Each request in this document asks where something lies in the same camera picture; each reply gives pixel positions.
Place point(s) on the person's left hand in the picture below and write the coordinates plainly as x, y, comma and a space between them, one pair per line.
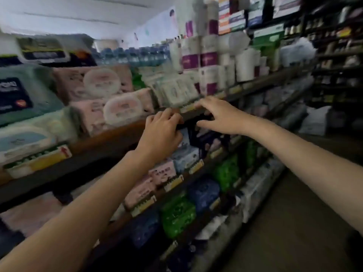
160, 135

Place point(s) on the person's right hand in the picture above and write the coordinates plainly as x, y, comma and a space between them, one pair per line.
227, 118

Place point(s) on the pink wipes pack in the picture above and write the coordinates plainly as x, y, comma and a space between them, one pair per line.
122, 110
102, 82

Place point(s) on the green wipes packets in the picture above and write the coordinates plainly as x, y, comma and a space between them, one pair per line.
138, 80

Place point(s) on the dark metal shelf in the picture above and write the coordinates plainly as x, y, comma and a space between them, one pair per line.
85, 164

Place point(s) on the teal lidded wipes pack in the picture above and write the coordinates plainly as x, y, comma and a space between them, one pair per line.
28, 138

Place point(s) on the teal Liyou wipes pack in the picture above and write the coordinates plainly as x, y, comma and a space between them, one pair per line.
34, 93

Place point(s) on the navy kitchen wipes pack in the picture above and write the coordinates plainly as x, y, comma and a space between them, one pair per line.
56, 50

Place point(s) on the person's right forearm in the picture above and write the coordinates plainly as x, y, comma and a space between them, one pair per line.
312, 167

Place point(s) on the person's left forearm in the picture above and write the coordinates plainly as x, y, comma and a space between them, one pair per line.
65, 223

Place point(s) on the row of pale tissue packs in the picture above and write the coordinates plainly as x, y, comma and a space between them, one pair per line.
161, 172

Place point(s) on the stack of purple-label toilet rolls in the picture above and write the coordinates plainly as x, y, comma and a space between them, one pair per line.
210, 59

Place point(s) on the stack of white roll packs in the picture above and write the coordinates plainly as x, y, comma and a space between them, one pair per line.
255, 186

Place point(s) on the blue tissue pack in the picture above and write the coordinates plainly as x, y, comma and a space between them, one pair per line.
204, 195

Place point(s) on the stack of green tissue packs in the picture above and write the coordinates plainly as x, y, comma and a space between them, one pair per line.
178, 218

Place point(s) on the row of blue-capped water bottles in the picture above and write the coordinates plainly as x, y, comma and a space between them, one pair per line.
133, 55

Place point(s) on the white sack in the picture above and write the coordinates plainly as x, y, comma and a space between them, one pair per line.
314, 121

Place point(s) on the green white carton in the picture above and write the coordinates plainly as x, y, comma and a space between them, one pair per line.
268, 35

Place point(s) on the white plastic wrapped bundle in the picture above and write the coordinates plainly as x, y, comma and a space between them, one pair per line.
297, 52

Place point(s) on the stack of orange white boxes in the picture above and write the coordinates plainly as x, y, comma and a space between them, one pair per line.
235, 16

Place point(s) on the wall poster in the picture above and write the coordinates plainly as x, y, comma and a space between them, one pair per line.
153, 28

